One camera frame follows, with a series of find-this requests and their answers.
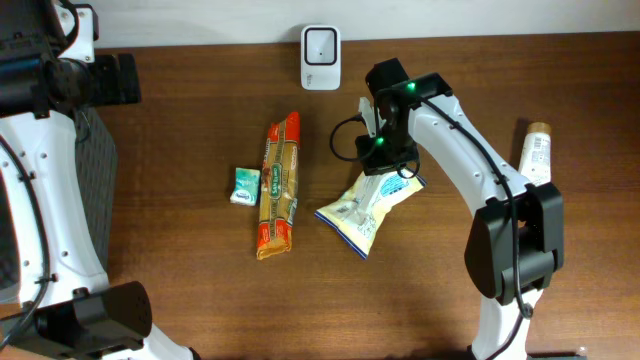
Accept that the cream blue snack bag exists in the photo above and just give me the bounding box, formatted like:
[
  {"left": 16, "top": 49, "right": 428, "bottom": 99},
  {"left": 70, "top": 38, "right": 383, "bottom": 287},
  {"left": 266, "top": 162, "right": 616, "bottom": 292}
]
[{"left": 314, "top": 170, "right": 426, "bottom": 259}]

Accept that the small teal tissue pack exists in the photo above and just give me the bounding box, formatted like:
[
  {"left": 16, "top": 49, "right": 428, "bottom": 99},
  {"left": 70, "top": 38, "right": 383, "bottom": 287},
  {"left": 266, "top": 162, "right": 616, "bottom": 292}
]
[{"left": 230, "top": 168, "right": 261, "bottom": 206}]

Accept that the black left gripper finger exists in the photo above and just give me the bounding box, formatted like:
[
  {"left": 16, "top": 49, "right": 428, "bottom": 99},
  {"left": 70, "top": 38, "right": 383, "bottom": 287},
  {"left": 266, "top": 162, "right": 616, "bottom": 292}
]
[
  {"left": 92, "top": 55, "right": 122, "bottom": 106},
  {"left": 118, "top": 53, "right": 142, "bottom": 104}
]

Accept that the white barcode scanner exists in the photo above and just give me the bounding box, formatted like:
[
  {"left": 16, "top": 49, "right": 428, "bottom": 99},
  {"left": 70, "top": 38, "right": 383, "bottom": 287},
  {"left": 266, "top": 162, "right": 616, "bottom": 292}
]
[{"left": 300, "top": 25, "right": 341, "bottom": 91}]

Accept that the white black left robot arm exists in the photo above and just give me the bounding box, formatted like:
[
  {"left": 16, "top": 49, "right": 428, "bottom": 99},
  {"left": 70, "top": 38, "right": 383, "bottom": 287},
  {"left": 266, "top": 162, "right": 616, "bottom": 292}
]
[{"left": 1, "top": 0, "right": 196, "bottom": 359}]

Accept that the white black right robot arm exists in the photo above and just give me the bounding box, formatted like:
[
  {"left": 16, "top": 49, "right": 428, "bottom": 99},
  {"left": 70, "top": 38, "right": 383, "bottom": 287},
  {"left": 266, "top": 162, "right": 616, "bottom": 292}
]
[{"left": 355, "top": 58, "right": 564, "bottom": 359}]

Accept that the grey plastic basket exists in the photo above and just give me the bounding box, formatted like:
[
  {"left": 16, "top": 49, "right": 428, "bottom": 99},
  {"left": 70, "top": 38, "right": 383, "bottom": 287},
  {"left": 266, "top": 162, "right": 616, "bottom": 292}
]
[{"left": 0, "top": 107, "right": 119, "bottom": 306}]

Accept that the leaf pattern cream tube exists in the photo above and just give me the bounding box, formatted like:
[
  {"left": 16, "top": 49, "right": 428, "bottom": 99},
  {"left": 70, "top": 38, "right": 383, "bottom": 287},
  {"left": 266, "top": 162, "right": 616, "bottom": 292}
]
[{"left": 518, "top": 122, "right": 551, "bottom": 186}]

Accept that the orange San Remo pasta pack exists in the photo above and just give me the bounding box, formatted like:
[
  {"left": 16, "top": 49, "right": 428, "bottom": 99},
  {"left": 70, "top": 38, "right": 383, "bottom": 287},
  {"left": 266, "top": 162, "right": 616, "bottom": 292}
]
[{"left": 256, "top": 112, "right": 300, "bottom": 260}]

